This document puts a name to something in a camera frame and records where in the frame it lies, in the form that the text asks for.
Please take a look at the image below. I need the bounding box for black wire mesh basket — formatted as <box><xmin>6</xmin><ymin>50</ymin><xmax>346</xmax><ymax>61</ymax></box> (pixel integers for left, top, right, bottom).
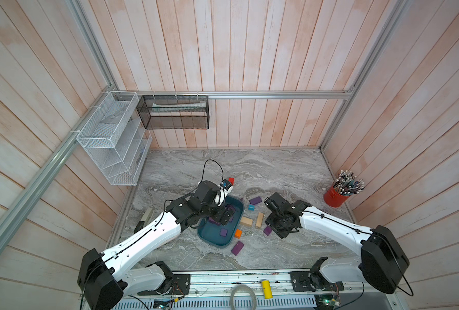
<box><xmin>137</xmin><ymin>94</ymin><xmax>210</xmax><ymax>130</ymax></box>

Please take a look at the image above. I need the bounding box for white wire mesh shelf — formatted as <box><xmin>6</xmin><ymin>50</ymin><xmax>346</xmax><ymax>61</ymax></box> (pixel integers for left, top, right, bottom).
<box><xmin>77</xmin><ymin>91</ymin><xmax>152</xmax><ymax>186</ymax></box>

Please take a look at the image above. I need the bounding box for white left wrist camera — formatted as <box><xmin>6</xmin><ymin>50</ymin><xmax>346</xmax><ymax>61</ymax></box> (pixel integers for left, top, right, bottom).
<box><xmin>215</xmin><ymin>179</ymin><xmax>233</xmax><ymax>207</ymax></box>

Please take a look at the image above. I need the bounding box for natural wood long block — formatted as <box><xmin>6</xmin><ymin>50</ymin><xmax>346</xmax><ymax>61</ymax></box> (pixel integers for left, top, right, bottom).
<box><xmin>255</xmin><ymin>213</ymin><xmax>264</xmax><ymax>229</ymax></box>

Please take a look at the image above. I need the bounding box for red pen holder cup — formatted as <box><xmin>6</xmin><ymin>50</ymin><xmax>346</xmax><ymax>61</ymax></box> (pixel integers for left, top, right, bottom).
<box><xmin>323</xmin><ymin>170</ymin><xmax>365</xmax><ymax>208</ymax></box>

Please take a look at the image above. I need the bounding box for purple cube brick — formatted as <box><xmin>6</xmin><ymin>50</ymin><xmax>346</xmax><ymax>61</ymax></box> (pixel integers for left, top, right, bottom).
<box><xmin>249</xmin><ymin>196</ymin><xmax>262</xmax><ymax>205</ymax></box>
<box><xmin>263</xmin><ymin>226</ymin><xmax>273</xmax><ymax>236</ymax></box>

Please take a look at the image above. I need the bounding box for yellow cylinder roll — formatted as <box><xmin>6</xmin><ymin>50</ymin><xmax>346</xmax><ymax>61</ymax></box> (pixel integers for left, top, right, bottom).
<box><xmin>260</xmin><ymin>280</ymin><xmax>273</xmax><ymax>300</ymax></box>

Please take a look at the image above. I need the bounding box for teal plastic storage bin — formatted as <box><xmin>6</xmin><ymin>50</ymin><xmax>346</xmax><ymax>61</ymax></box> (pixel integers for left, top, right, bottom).
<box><xmin>197</xmin><ymin>196</ymin><xmax>244</xmax><ymax>249</ymax></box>

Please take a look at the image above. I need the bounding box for large purple rectangular brick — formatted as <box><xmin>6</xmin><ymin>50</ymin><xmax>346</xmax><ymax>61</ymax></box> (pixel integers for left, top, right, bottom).
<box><xmin>231</xmin><ymin>241</ymin><xmax>244</xmax><ymax>256</ymax></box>

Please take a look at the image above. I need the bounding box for black grey stapler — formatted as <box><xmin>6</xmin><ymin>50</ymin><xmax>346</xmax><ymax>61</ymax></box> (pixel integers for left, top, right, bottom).
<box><xmin>134</xmin><ymin>207</ymin><xmax>154</xmax><ymax>233</ymax></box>

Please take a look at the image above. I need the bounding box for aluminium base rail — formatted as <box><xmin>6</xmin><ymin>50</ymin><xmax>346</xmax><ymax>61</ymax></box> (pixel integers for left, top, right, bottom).
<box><xmin>112</xmin><ymin>269</ymin><xmax>408</xmax><ymax>309</ymax></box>

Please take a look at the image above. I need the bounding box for grey tape ring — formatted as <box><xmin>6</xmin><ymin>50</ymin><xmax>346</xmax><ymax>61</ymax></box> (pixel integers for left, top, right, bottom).
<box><xmin>229</xmin><ymin>284</ymin><xmax>258</xmax><ymax>310</ymax></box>

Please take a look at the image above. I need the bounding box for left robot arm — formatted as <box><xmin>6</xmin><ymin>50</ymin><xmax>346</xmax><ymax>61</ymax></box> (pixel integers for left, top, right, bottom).
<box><xmin>77</xmin><ymin>180</ymin><xmax>234</xmax><ymax>309</ymax></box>

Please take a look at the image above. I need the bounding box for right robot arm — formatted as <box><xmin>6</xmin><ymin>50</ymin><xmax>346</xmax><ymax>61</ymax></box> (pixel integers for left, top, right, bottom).
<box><xmin>264</xmin><ymin>192</ymin><xmax>410</xmax><ymax>294</ymax></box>

